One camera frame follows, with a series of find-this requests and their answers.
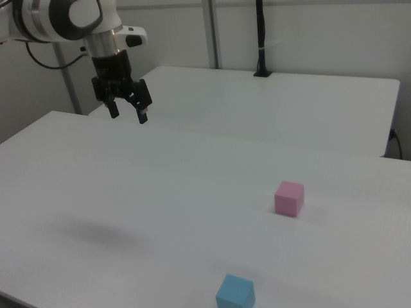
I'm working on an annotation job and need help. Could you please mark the grey metal frame post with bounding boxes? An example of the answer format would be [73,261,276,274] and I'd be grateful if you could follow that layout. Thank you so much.
[52,42,82,115]
[207,0,223,69]

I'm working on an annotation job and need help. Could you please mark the white side table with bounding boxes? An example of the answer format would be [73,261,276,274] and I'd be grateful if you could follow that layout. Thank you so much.
[88,65,401,158]

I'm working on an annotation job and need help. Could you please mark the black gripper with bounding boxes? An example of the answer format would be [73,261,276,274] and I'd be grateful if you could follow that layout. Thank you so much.
[91,50,153,125]

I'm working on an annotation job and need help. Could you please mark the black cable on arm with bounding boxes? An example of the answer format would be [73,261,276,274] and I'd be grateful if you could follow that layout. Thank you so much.
[25,41,89,70]

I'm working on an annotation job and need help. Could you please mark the pink cube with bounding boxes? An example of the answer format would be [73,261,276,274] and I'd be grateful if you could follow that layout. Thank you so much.
[274,180,305,218]

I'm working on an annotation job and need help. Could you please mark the blue cube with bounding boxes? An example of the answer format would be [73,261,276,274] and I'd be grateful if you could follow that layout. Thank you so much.
[214,273,257,308]

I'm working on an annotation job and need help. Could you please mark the black camera stand pole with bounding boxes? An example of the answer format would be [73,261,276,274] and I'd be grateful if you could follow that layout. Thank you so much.
[253,0,273,78]

